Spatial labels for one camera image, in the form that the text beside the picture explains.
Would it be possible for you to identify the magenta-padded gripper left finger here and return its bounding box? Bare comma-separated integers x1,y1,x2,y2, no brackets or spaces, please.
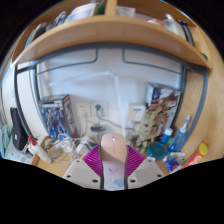
62,143,103,190

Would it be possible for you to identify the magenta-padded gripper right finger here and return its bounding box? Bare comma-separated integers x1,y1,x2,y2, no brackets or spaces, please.
125,144,165,190

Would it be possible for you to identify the pink computer mouse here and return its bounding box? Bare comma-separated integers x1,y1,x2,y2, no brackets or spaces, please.
99,133,128,192

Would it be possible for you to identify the large white charger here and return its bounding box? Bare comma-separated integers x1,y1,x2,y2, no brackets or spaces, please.
75,139,91,154

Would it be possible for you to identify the steel cup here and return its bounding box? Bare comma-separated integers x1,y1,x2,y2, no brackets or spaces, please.
89,123,107,141

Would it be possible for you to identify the blue translucent spray bottle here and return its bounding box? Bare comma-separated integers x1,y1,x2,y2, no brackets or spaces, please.
169,114,192,153

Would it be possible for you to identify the blue robot model box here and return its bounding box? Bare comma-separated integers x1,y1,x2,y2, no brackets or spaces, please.
37,94,78,140

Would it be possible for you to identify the red chip can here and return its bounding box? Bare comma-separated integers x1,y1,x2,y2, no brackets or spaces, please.
181,143,209,169

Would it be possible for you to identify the white desk lamp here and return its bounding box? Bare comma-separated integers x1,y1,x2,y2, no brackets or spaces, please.
48,69,129,138

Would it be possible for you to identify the colourful figure picture box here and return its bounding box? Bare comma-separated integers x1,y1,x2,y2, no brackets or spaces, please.
145,82,182,134

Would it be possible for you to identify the black bag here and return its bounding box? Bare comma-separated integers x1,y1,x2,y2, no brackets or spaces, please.
9,107,29,151

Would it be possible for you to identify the light blue blanket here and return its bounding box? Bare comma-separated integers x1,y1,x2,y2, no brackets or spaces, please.
0,124,13,158

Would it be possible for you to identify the wooden shelf unit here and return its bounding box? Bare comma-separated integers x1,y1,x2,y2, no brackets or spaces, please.
9,0,213,69

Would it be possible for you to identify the white cable tangle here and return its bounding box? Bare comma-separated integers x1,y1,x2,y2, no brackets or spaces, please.
44,133,88,165

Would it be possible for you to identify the white wall-mounted box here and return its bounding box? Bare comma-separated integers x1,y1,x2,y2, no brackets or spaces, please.
128,102,147,123

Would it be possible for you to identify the white wall outlet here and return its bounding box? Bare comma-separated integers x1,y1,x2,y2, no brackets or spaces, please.
74,102,92,118

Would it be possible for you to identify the teal plug gooseneck cable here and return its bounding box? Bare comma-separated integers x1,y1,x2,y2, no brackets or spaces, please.
94,104,125,130

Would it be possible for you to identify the grey metal bed frame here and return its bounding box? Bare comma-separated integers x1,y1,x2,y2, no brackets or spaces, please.
13,42,209,151

